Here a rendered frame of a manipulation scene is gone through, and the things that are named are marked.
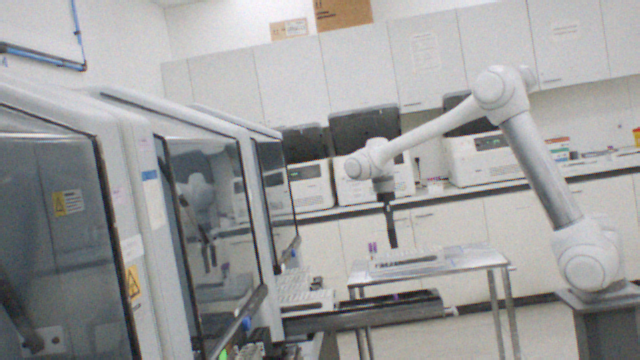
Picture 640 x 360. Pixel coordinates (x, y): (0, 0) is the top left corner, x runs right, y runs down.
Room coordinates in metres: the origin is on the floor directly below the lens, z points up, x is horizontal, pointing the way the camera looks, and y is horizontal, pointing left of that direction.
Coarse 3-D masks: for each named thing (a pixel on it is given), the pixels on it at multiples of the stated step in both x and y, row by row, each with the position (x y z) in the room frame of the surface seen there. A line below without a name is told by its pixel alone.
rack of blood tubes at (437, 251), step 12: (396, 252) 2.36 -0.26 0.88; (408, 252) 2.32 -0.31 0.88; (420, 252) 2.28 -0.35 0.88; (432, 252) 2.27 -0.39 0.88; (372, 264) 2.29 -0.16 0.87; (384, 264) 2.35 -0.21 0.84; (396, 264) 2.32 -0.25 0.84; (408, 264) 2.28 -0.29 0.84; (420, 264) 2.27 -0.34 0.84; (432, 264) 2.27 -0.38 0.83; (444, 264) 2.26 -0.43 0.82
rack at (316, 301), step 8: (280, 296) 2.01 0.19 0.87; (288, 296) 2.00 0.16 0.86; (296, 296) 1.98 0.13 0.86; (304, 296) 1.97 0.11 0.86; (312, 296) 1.95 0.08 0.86; (320, 296) 1.93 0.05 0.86; (328, 296) 1.91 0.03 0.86; (280, 304) 1.92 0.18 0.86; (288, 304) 1.92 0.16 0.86; (296, 304) 1.92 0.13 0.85; (304, 304) 2.01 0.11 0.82; (312, 304) 2.01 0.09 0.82; (320, 304) 2.01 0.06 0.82; (328, 304) 1.91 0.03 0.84; (280, 312) 1.96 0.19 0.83; (288, 312) 2.01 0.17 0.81; (296, 312) 1.92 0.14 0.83; (304, 312) 1.92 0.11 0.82; (312, 312) 1.91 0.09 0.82
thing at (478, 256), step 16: (448, 256) 2.41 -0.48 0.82; (464, 256) 2.36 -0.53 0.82; (480, 256) 2.31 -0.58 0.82; (496, 256) 2.27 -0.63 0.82; (352, 272) 2.42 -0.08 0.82; (400, 272) 2.27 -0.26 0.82; (416, 272) 2.23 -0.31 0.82; (432, 272) 2.19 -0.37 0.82; (448, 272) 2.18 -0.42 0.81; (464, 272) 2.17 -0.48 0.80; (352, 288) 2.23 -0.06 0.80; (496, 304) 2.57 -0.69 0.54; (512, 304) 2.16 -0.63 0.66; (496, 320) 2.58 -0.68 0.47; (512, 320) 2.16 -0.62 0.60; (368, 336) 2.65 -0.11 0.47; (496, 336) 2.58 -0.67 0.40; (512, 336) 2.16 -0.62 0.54; (368, 352) 2.65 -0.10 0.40
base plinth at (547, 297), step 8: (528, 296) 4.18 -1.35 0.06; (536, 296) 4.17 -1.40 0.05; (544, 296) 4.17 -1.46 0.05; (552, 296) 4.16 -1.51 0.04; (472, 304) 4.22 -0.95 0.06; (480, 304) 4.21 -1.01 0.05; (488, 304) 4.20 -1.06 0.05; (504, 304) 4.19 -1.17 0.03; (520, 304) 4.18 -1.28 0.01; (528, 304) 4.18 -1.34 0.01; (464, 312) 4.22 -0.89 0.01; (472, 312) 4.21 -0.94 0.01; (408, 320) 4.26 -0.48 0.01; (416, 320) 4.25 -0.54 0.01; (352, 328) 4.30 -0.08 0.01
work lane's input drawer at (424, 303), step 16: (432, 288) 1.97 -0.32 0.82; (336, 304) 1.97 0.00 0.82; (352, 304) 1.99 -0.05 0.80; (368, 304) 1.96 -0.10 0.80; (384, 304) 1.88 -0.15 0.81; (400, 304) 1.88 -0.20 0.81; (416, 304) 1.86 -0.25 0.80; (432, 304) 1.86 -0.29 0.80; (288, 320) 1.91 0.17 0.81; (304, 320) 1.90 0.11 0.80; (320, 320) 1.89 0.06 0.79; (336, 320) 1.89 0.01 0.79; (352, 320) 1.88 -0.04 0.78; (368, 320) 1.88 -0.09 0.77; (384, 320) 1.87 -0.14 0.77; (400, 320) 1.87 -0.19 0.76
